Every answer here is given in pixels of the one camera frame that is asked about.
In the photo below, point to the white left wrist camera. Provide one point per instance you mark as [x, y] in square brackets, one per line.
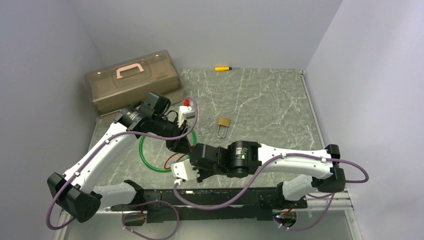
[185, 112]

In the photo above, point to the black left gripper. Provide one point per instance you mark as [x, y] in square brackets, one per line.
[181, 145]

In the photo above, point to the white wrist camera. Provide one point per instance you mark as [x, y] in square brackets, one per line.
[185, 112]
[183, 171]

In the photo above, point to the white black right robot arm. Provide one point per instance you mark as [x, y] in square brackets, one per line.
[315, 169]

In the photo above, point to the red cable padlock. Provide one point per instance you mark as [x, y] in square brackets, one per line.
[174, 158]

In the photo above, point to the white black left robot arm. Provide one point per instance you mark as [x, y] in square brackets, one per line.
[76, 192]

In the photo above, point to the brown translucent toolbox pink handle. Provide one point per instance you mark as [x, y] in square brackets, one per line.
[116, 86]

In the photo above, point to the green cable lock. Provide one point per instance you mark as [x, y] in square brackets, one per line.
[164, 169]

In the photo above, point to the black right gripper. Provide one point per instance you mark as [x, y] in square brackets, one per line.
[202, 174]

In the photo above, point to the yellow handled screwdriver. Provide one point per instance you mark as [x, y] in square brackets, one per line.
[223, 69]

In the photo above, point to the brass padlock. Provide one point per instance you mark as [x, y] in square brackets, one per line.
[223, 122]

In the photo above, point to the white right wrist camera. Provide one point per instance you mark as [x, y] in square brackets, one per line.
[183, 171]

